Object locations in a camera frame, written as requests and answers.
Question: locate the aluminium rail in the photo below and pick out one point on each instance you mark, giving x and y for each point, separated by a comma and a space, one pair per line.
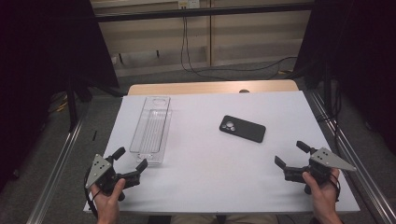
53, 177
355, 161

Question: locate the dark round table grommet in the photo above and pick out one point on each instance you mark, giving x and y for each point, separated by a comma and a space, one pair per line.
244, 91

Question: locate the white wall socket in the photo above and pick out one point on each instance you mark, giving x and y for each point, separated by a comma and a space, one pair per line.
189, 3

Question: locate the white table mat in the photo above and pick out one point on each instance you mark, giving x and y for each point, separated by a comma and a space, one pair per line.
202, 174

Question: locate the black metal stand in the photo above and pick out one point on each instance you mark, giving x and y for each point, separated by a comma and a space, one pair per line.
72, 109

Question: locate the black horizontal bar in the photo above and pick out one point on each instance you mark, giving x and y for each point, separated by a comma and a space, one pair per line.
202, 12

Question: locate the wooden table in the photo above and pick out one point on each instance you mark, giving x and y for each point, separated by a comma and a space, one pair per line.
186, 87

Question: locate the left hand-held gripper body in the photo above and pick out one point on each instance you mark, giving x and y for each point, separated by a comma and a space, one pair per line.
99, 169

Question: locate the person's left hand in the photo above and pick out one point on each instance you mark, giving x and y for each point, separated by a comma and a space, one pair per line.
107, 205

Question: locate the person's right hand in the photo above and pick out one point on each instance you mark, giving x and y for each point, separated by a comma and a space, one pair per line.
325, 199

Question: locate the clear plastic container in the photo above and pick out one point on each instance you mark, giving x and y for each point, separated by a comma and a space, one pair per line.
152, 130

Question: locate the black curtain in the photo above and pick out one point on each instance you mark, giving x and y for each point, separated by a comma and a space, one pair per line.
37, 62
361, 56

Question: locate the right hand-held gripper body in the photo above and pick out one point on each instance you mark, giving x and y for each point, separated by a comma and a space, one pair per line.
327, 159

